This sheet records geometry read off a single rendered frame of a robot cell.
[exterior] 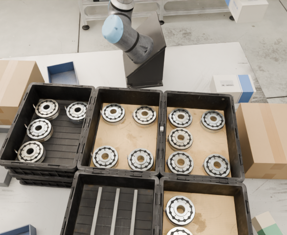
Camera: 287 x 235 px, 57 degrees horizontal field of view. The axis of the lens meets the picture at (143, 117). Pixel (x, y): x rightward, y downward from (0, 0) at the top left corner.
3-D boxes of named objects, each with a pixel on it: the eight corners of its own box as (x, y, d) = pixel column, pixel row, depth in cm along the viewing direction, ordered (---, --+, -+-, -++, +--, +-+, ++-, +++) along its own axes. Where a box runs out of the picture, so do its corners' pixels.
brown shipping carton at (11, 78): (30, 126, 132) (17, 106, 119) (-13, 124, 133) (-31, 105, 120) (45, 81, 149) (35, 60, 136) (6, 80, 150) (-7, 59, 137)
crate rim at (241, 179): (163, 93, 118) (163, 89, 116) (231, 97, 116) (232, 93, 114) (159, 178, 95) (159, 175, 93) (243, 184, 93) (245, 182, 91)
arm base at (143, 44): (132, 46, 144) (119, 36, 137) (153, 32, 134) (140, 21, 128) (132, 68, 137) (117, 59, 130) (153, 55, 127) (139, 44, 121)
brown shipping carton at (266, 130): (291, 179, 116) (311, 164, 103) (241, 178, 116) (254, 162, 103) (274, 123, 133) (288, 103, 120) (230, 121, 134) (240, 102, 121)
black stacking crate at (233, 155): (162, 107, 125) (164, 91, 116) (225, 110, 124) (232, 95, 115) (158, 187, 103) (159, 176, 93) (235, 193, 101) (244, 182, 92)
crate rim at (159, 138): (96, 89, 119) (96, 86, 117) (163, 93, 118) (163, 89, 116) (77, 171, 96) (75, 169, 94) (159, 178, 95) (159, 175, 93)
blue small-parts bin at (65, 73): (50, 75, 152) (46, 66, 147) (75, 69, 155) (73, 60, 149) (53, 100, 141) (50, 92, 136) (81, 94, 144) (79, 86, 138)
